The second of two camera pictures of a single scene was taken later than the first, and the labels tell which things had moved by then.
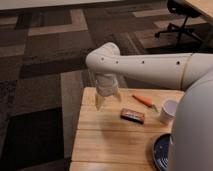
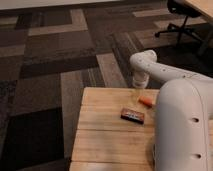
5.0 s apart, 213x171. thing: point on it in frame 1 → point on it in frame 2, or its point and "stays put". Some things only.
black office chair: [185, 10] stays put
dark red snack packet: [135, 116] stays put
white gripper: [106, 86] → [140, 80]
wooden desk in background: [204, 7] stays put
